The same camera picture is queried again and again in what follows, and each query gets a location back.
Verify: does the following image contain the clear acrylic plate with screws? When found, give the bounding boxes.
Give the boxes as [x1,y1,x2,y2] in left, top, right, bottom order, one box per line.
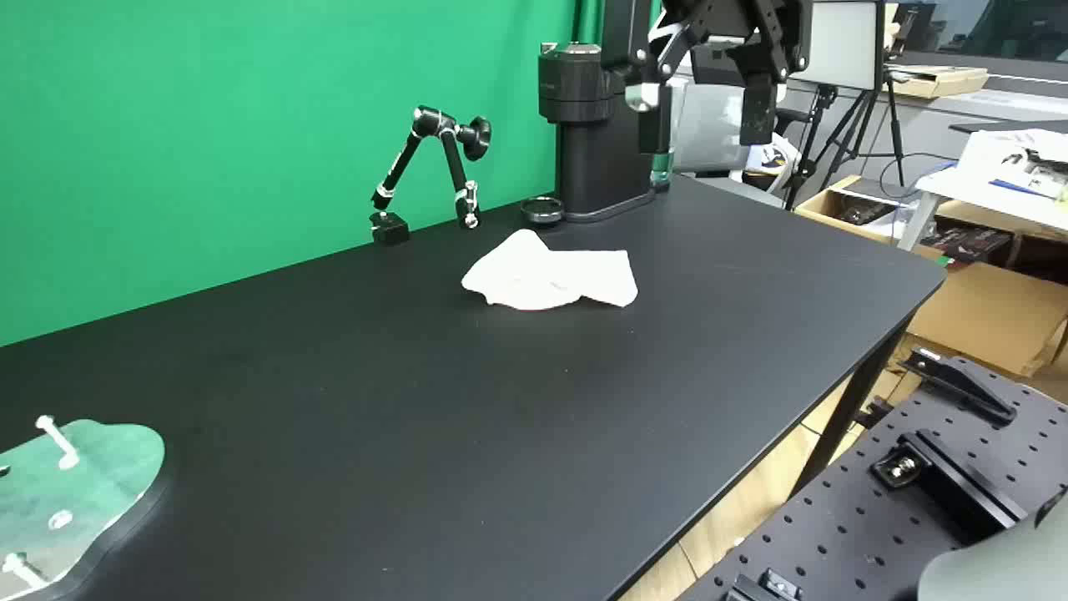
[0,415,168,601]

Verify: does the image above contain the black articulated stand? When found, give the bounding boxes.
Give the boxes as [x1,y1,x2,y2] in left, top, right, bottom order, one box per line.
[372,108,492,244]

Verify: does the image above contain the cardboard box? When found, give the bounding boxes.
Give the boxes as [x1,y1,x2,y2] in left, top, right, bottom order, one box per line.
[909,263,1068,376]

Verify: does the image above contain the black tripod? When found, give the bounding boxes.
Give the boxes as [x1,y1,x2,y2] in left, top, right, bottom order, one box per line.
[787,0,893,205]

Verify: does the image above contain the white papers on desk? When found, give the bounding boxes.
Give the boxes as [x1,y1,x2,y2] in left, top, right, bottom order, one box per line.
[918,127,1068,232]

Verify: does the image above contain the black perforated breadboard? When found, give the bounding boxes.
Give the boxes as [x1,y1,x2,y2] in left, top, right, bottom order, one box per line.
[682,351,1068,601]

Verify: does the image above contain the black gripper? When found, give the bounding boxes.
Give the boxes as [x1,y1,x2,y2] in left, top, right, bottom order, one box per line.
[661,0,811,79]

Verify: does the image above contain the white cloth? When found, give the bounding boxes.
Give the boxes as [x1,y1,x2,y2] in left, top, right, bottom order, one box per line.
[459,232,637,310]

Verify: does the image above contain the small black round cap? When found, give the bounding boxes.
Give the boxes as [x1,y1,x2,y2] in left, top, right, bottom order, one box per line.
[523,197,565,228]

